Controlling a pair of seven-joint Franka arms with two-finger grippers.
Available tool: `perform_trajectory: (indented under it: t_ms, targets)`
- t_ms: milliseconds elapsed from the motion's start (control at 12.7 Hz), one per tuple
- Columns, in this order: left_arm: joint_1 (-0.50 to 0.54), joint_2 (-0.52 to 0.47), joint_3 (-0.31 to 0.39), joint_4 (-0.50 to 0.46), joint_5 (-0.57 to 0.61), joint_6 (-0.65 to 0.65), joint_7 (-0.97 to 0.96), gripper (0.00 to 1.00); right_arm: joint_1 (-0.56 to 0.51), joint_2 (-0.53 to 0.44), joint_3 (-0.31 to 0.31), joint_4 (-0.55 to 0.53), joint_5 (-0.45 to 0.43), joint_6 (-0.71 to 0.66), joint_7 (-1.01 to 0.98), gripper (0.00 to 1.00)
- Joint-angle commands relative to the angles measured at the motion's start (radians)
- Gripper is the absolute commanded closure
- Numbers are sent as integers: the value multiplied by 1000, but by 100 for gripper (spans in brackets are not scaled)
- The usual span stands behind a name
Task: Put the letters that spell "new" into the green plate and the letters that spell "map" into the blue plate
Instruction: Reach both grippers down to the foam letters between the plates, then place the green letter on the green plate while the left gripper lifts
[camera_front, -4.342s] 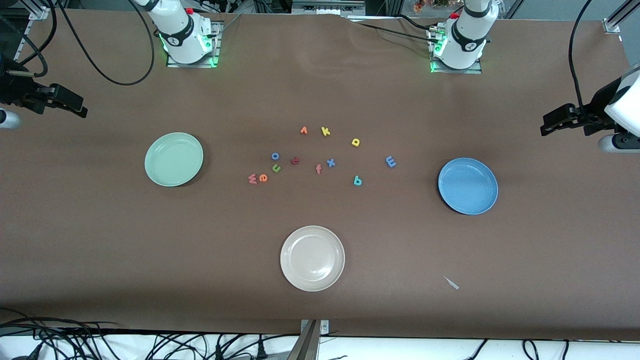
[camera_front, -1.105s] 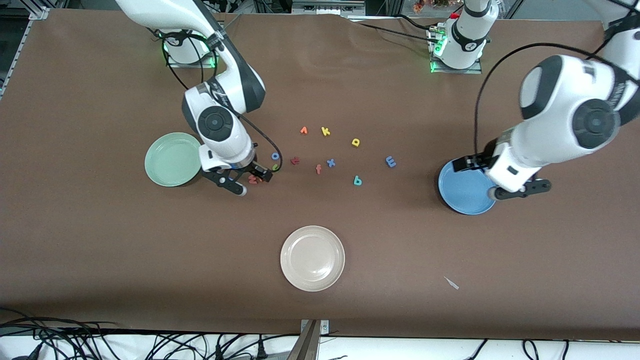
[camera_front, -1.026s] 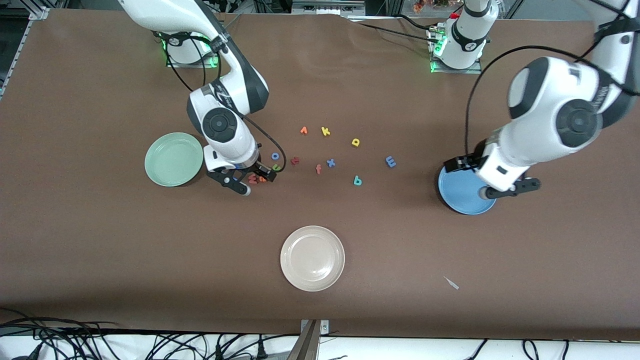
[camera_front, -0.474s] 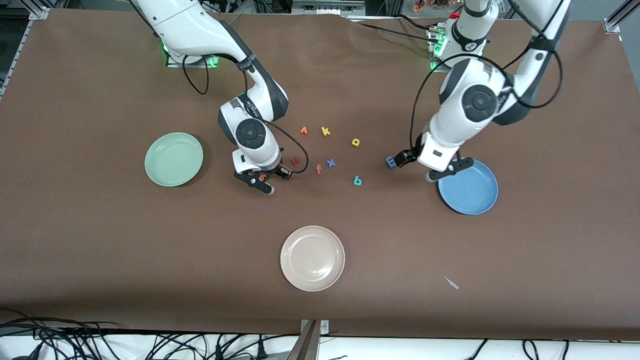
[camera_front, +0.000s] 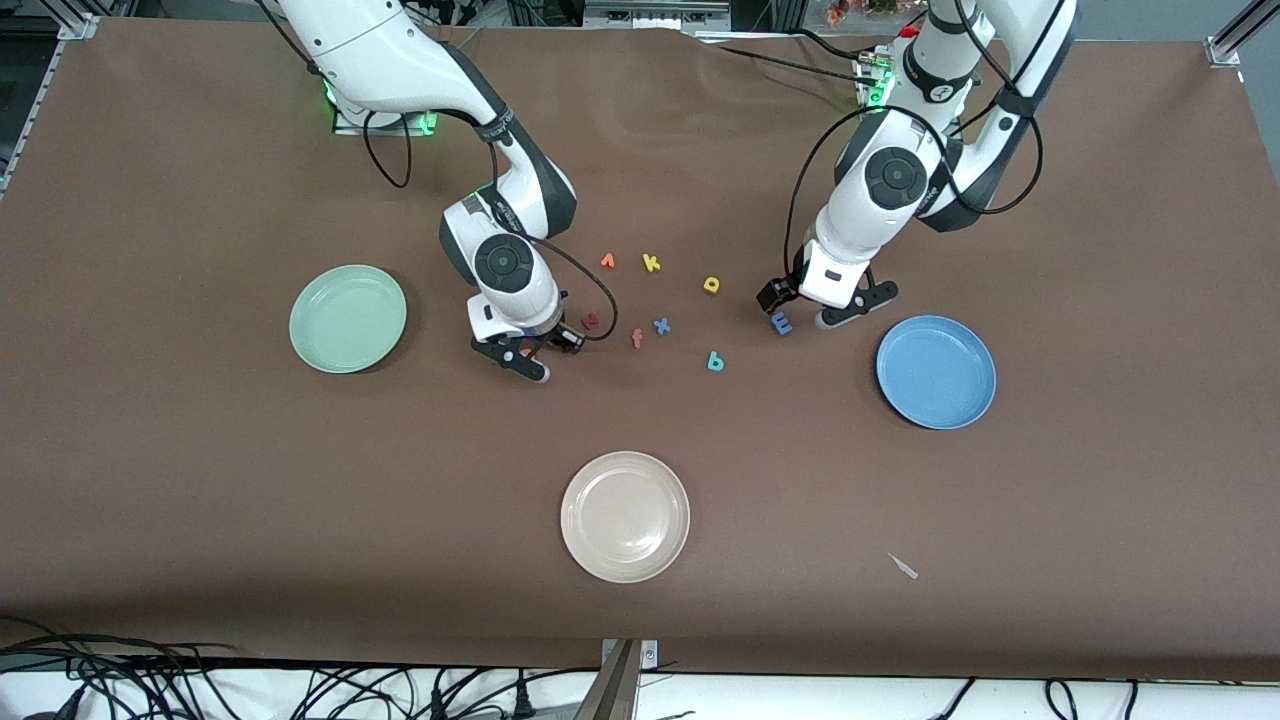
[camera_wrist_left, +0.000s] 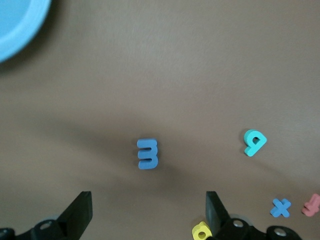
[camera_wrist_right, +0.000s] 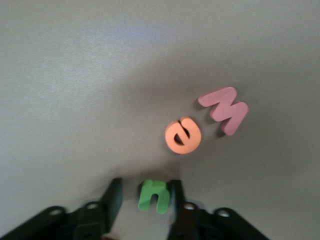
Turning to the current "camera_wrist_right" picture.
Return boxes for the brown table cover sheet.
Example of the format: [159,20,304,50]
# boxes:
[0,0,320,240]

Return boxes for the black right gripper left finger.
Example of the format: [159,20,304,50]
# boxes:
[0,177,124,240]

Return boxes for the green foam letter n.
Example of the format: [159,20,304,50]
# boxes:
[137,179,172,215]

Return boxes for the orange foam letter e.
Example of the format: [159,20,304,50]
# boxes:
[164,116,202,155]

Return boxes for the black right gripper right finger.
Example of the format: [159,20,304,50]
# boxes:
[166,179,272,240]

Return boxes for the pink foam letter M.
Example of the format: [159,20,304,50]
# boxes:
[197,86,250,136]

